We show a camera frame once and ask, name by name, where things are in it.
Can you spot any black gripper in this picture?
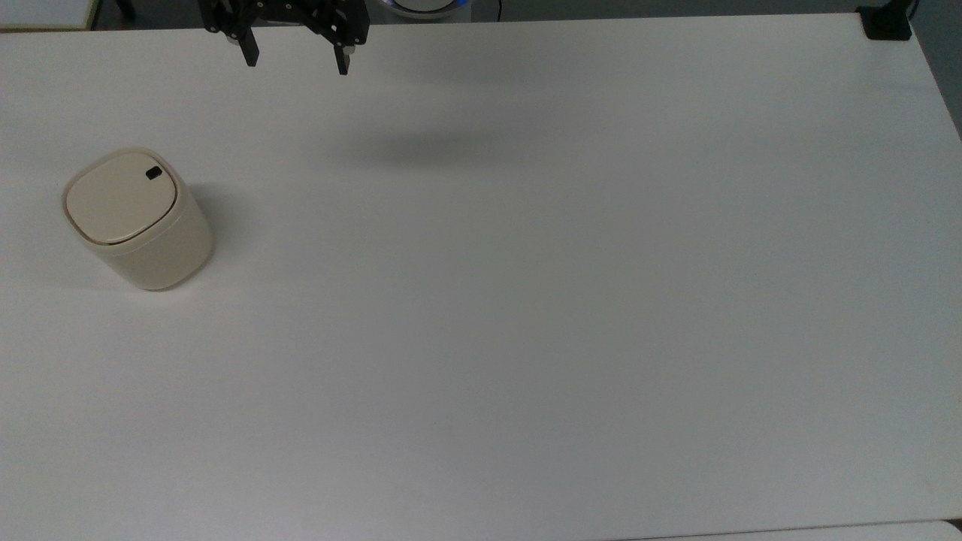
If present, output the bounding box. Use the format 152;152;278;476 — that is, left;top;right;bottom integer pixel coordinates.
197;0;371;77

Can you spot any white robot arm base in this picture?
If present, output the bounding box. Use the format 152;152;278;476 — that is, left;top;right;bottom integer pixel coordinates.
382;0;471;20

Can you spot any beige trash bin lid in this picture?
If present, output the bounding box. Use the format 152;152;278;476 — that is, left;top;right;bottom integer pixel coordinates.
65;151;179;245

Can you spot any beige trash bin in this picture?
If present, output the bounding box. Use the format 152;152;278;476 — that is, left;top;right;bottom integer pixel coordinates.
62;147;216;292

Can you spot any black table clamp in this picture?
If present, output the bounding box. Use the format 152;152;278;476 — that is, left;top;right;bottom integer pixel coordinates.
857;0;919;41

